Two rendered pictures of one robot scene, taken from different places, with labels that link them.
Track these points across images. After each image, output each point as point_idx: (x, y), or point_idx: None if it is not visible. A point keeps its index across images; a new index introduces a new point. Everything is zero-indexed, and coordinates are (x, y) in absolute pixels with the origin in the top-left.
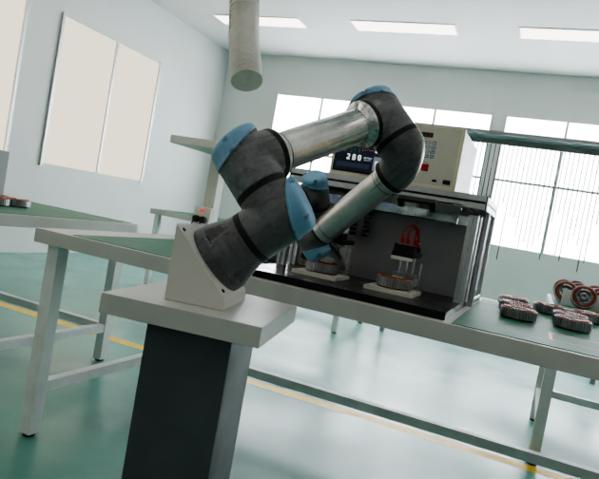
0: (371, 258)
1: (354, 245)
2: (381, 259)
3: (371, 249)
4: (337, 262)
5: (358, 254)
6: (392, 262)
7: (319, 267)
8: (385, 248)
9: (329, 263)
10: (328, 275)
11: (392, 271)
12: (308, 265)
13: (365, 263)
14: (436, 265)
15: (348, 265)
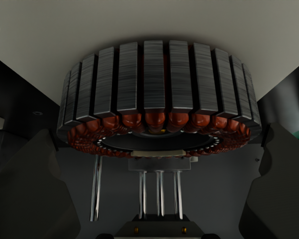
0: (111, 188)
1: (150, 206)
2: (89, 188)
3: (113, 206)
4: (42, 154)
5: (137, 190)
6: (69, 187)
7: (122, 75)
8: (84, 214)
9: (76, 133)
10: (70, 57)
11: (68, 170)
12: (231, 79)
13: (120, 174)
14: None
15: (94, 159)
